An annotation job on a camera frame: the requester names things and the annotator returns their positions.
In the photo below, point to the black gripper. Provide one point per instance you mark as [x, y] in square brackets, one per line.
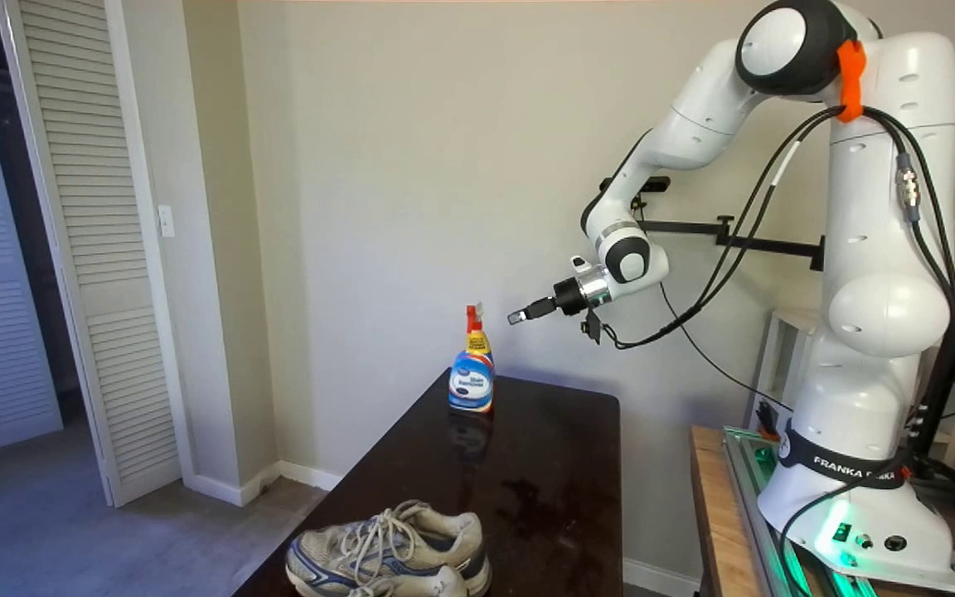
[571, 300]

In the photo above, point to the blue spray bottle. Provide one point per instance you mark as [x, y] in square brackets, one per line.
[474, 386]

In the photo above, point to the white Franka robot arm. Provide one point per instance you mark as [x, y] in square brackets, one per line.
[888, 221]

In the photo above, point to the white grey running sneaker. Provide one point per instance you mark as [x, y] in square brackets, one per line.
[450, 532]
[332, 557]

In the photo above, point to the white boxy appliance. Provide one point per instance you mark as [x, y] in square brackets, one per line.
[780, 351]

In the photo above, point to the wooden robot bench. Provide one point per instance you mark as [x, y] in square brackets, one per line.
[720, 517]

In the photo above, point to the white louvered closet door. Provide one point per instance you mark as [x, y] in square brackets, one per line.
[90, 277]

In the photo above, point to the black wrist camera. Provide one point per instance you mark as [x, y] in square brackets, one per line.
[594, 326]

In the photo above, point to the black mounted stereo camera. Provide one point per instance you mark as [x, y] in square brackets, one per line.
[654, 183]

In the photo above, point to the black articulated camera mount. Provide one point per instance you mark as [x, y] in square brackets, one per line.
[763, 241]

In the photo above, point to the aluminium rail with green light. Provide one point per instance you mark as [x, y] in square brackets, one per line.
[763, 542]

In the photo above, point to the white light switch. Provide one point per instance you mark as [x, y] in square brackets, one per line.
[166, 221]

